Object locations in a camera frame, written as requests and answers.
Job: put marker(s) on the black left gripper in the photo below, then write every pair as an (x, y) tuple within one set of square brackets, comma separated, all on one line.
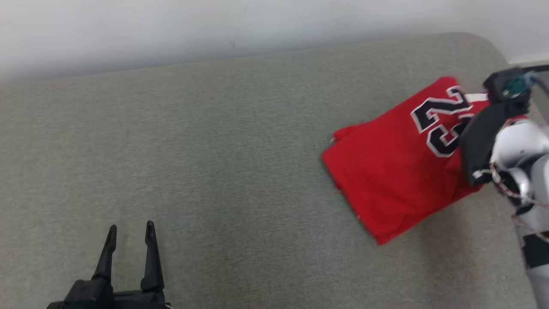
[(141, 300)]

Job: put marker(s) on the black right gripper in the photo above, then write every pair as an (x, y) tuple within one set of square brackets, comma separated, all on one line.
[(476, 146)]

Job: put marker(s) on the red jersey with white sleeves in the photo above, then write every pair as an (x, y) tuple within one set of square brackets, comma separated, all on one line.
[(394, 171)]

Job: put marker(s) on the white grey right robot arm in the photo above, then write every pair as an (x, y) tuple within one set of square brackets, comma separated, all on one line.
[(519, 143)]

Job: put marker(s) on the grey fabric sofa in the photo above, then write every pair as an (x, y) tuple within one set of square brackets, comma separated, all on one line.
[(171, 150)]

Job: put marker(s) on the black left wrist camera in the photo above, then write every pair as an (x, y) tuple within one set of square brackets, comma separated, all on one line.
[(85, 296)]

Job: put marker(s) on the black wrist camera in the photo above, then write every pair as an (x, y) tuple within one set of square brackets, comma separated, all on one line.
[(497, 83), (85, 296)]

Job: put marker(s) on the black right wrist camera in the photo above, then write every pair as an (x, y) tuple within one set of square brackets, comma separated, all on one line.
[(497, 83)]

